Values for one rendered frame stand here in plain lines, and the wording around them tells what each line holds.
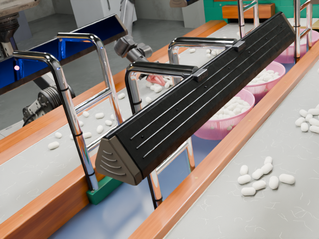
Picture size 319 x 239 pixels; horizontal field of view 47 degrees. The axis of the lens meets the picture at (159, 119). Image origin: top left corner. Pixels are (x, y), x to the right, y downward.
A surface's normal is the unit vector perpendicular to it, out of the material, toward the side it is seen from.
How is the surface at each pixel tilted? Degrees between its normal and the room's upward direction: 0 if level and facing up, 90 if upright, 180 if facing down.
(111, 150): 90
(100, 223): 0
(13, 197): 0
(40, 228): 90
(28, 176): 0
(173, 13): 90
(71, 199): 90
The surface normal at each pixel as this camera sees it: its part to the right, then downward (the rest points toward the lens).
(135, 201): -0.17, -0.87
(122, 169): -0.59, 0.47
